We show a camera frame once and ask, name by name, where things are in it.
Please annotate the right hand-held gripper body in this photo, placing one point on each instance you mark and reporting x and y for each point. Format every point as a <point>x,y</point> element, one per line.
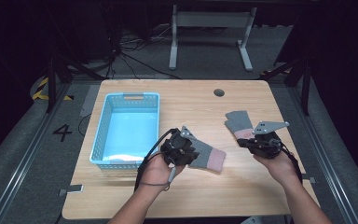
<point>265,144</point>

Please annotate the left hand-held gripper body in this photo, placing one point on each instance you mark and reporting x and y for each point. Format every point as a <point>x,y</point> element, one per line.
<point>176,148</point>

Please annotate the grey sock with pink band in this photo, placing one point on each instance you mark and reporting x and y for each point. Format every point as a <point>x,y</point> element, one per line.
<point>209,157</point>
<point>240,124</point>

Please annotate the person's right hand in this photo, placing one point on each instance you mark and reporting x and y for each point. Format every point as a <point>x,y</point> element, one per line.
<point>276,166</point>

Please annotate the person's left hand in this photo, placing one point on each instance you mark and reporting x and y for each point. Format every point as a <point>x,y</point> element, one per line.
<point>157,171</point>

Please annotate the light blue plastic basket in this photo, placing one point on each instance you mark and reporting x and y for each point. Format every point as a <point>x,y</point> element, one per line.
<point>127,130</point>

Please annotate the grey tape piece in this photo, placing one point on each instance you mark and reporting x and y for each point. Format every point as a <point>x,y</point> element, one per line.
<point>310,179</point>

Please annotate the black metal stand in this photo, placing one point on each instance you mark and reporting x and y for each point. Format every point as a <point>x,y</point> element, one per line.
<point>54,81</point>
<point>304,84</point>

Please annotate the aluminium floor rail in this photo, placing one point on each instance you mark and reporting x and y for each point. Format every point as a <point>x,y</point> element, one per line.
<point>28,152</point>
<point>326,161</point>

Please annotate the white metal desk frame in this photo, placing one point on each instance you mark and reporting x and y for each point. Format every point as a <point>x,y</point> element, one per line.
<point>211,25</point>

